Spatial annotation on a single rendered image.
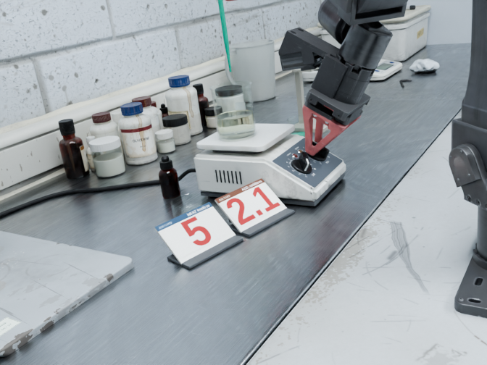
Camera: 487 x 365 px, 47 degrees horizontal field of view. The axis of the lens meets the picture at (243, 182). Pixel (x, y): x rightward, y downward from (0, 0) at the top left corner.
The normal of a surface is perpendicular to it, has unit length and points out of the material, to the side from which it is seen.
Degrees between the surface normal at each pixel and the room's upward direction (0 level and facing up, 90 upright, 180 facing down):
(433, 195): 0
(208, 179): 90
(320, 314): 0
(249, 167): 90
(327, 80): 90
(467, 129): 90
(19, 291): 0
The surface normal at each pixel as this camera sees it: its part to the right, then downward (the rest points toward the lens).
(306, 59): -0.51, 0.35
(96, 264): -0.12, -0.93
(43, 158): 0.84, 0.08
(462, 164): -0.95, 0.22
